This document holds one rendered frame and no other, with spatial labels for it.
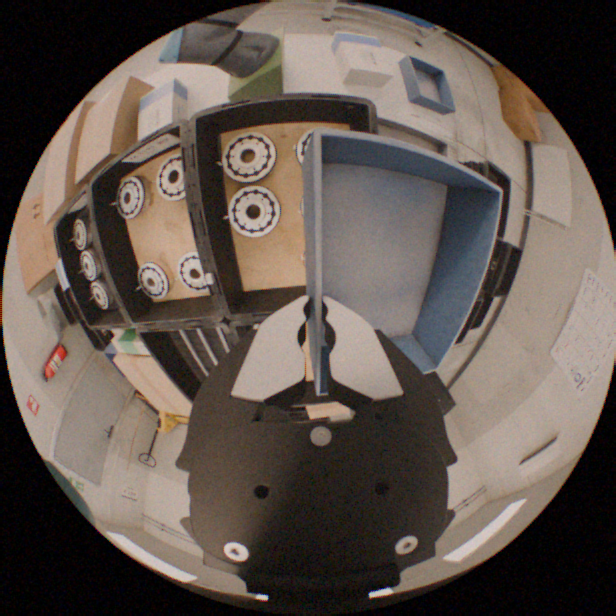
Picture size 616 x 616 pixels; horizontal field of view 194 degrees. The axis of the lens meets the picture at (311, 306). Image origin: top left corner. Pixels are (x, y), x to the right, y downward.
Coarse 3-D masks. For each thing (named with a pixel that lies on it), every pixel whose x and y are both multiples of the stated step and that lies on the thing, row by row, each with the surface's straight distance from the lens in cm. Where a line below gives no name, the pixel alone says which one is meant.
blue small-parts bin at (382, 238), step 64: (320, 128) 10; (320, 192) 9; (384, 192) 18; (448, 192) 22; (320, 256) 9; (384, 256) 18; (448, 256) 21; (320, 320) 11; (384, 320) 23; (448, 320) 22; (320, 384) 19
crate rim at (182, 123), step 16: (160, 128) 41; (144, 144) 43; (112, 160) 50; (96, 176) 54; (192, 192) 34; (192, 208) 34; (96, 224) 54; (192, 224) 34; (208, 272) 35; (208, 288) 36; (160, 320) 49; (176, 320) 45; (192, 320) 43; (208, 320) 41
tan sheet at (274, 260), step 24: (288, 144) 41; (288, 168) 40; (288, 192) 39; (288, 216) 39; (240, 240) 42; (264, 240) 41; (288, 240) 40; (240, 264) 43; (264, 264) 42; (288, 264) 42; (264, 288) 45
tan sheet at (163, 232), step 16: (160, 160) 52; (128, 176) 59; (144, 176) 54; (160, 208) 50; (176, 208) 47; (128, 224) 58; (144, 224) 54; (160, 224) 51; (176, 224) 48; (144, 240) 55; (160, 240) 51; (176, 240) 48; (192, 240) 46; (144, 256) 57; (160, 256) 53; (176, 256) 50; (176, 272) 51; (176, 288) 54
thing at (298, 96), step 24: (264, 96) 35; (288, 96) 35; (312, 96) 36; (336, 96) 35; (192, 120) 37; (192, 144) 36; (192, 168) 34; (216, 264) 34; (216, 288) 36; (264, 312) 36
